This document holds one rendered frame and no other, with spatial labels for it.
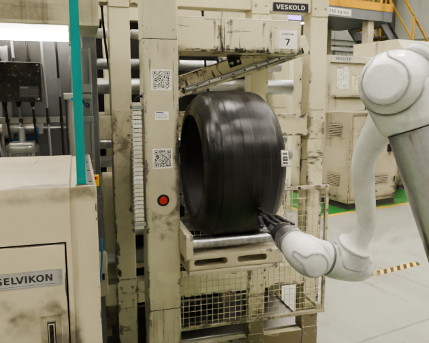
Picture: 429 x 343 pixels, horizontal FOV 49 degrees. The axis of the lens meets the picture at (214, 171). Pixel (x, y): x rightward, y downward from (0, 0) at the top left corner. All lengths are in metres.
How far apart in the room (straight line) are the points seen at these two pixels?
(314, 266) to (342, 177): 5.03
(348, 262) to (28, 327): 0.87
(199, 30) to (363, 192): 1.07
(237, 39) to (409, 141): 1.21
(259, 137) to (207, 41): 0.58
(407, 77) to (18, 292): 0.90
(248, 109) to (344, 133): 4.57
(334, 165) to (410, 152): 5.38
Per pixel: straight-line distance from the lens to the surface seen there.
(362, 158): 1.30
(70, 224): 1.05
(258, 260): 1.89
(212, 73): 2.24
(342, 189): 6.37
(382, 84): 1.03
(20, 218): 1.05
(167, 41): 1.79
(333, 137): 6.44
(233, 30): 2.13
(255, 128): 1.71
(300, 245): 1.39
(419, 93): 1.05
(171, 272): 1.91
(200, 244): 1.81
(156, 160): 1.79
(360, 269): 1.50
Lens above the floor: 1.45
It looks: 9 degrees down
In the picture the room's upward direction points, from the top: straight up
